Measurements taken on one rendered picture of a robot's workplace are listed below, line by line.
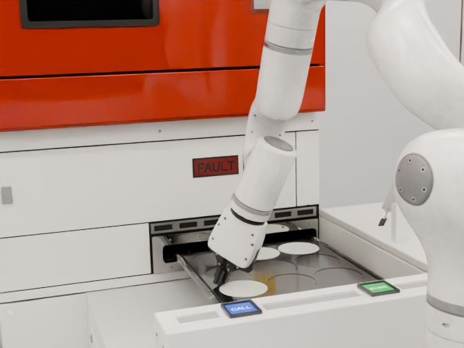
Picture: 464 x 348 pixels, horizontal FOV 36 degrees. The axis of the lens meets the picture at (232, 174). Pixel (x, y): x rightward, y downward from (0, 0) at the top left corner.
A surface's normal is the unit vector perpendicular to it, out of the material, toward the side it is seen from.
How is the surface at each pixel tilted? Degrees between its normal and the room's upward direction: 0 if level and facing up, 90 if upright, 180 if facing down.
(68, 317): 90
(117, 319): 0
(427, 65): 67
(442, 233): 126
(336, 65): 90
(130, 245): 90
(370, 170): 90
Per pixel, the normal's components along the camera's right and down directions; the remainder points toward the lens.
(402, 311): 0.31, 0.18
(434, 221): -0.62, 0.66
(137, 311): -0.03, -0.98
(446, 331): -0.76, 0.11
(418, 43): -0.13, -0.40
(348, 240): -0.95, 0.08
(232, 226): -0.48, 0.12
